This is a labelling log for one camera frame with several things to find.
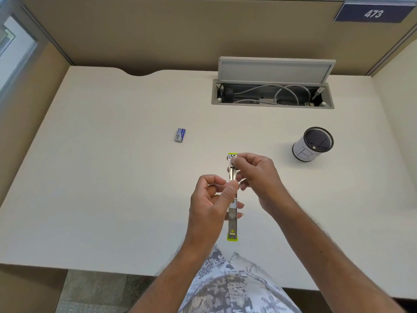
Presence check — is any grey desk cable tray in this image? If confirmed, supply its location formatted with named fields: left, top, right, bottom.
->
left=211, top=79, right=335, bottom=110

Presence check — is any dark blue number sign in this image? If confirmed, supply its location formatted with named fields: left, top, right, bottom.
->
left=334, top=3, right=416, bottom=24

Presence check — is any person's right forearm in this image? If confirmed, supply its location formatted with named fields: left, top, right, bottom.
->
left=270, top=197, right=406, bottom=313

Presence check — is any beige partition with metal rail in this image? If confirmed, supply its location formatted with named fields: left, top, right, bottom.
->
left=18, top=0, right=417, bottom=77

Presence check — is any white looped cable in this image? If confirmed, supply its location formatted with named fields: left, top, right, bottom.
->
left=234, top=83, right=312, bottom=105

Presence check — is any person's left forearm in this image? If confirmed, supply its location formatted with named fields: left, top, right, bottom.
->
left=129, top=241, right=212, bottom=313

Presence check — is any grey white patterned shirt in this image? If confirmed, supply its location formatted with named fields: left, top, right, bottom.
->
left=177, top=246, right=303, bottom=313

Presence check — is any grey cable box lid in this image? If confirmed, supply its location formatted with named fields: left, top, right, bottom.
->
left=217, top=56, right=337, bottom=84

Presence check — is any person's right hand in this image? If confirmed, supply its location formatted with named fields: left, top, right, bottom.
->
left=228, top=153, right=296, bottom=221

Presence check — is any person's left hand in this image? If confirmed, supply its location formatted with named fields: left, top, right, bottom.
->
left=183, top=174, right=245, bottom=257

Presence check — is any green and silver stapler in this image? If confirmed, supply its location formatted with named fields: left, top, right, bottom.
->
left=226, top=153, right=239, bottom=242

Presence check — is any white black mesh pen holder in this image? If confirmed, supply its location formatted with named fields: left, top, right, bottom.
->
left=291, top=127, right=334, bottom=163

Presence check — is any beige partition with glass window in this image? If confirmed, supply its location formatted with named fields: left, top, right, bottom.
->
left=0, top=0, right=72, bottom=206

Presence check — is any cream cubicle partition panel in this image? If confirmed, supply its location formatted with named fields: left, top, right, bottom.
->
left=371, top=39, right=417, bottom=209

